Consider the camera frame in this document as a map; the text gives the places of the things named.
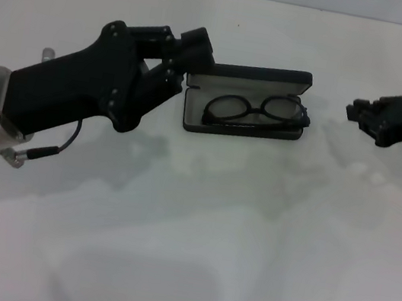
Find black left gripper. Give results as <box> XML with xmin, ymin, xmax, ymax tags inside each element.
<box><xmin>0</xmin><ymin>3</ymin><xmax>193</xmax><ymax>162</ymax></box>

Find black glasses case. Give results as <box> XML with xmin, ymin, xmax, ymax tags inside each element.
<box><xmin>176</xmin><ymin>51</ymin><xmax>314</xmax><ymax>151</ymax></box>

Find black glasses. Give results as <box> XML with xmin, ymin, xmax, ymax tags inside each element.
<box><xmin>200</xmin><ymin>84</ymin><xmax>314</xmax><ymax>141</ymax></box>

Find silver connector plug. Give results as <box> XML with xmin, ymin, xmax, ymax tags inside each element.
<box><xmin>40</xmin><ymin>47</ymin><xmax>58</xmax><ymax>64</ymax></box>

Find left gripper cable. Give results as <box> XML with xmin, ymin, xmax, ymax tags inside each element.
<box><xmin>0</xmin><ymin>105</ymin><xmax>83</xmax><ymax>178</ymax></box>

